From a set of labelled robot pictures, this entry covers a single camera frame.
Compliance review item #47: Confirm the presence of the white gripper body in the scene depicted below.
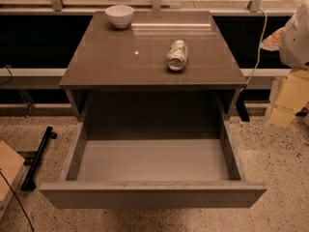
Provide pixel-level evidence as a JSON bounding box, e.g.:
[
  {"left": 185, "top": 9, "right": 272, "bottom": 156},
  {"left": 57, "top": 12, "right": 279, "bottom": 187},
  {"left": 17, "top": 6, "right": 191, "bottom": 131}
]
[{"left": 260, "top": 27, "right": 284, "bottom": 51}]

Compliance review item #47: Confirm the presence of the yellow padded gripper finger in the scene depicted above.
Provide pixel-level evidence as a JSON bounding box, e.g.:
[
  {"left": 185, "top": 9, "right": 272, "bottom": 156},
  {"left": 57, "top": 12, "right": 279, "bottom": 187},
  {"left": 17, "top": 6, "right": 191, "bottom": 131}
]
[{"left": 264, "top": 70, "right": 309, "bottom": 133}]

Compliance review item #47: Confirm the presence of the crushed white can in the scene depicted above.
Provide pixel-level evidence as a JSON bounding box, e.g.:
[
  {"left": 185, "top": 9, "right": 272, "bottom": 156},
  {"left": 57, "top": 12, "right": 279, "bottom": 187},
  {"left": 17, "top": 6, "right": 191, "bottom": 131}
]
[{"left": 166, "top": 40, "right": 188, "bottom": 72}]

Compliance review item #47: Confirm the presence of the black cable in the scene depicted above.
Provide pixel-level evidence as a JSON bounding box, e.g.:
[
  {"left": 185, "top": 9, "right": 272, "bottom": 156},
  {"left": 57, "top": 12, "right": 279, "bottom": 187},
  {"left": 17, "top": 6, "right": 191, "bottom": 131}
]
[{"left": 0, "top": 170, "right": 36, "bottom": 232}]

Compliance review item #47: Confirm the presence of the grey top drawer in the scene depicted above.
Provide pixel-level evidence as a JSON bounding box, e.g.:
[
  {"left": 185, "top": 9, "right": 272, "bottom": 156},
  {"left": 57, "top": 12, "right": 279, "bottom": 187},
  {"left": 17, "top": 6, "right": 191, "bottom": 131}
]
[{"left": 39, "top": 90, "right": 267, "bottom": 210}]

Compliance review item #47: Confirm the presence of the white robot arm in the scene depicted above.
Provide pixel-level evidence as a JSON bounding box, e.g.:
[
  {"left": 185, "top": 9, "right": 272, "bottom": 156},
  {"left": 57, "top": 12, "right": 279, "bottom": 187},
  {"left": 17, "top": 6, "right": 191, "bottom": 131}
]
[{"left": 261, "top": 0, "right": 309, "bottom": 133}]

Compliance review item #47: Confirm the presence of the wooden board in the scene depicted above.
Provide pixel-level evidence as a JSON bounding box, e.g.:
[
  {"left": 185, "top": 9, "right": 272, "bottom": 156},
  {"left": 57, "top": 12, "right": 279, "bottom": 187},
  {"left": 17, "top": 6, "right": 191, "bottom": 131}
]
[{"left": 0, "top": 140, "right": 25, "bottom": 216}]

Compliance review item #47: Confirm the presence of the white cable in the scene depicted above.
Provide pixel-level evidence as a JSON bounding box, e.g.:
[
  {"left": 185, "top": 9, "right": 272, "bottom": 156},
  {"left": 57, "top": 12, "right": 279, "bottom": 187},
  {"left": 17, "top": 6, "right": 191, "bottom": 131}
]
[{"left": 245, "top": 8, "right": 268, "bottom": 83}]

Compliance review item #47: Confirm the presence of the black metal bar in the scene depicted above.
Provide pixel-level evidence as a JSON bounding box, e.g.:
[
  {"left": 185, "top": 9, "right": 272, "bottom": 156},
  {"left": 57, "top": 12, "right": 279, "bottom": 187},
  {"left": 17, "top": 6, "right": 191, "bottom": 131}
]
[{"left": 21, "top": 126, "right": 57, "bottom": 191}]

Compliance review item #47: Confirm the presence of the white ceramic bowl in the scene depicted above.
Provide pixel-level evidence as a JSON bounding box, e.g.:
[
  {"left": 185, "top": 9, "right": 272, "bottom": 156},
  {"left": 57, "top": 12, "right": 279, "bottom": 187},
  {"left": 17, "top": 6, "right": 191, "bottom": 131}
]
[{"left": 105, "top": 5, "right": 134, "bottom": 28}]

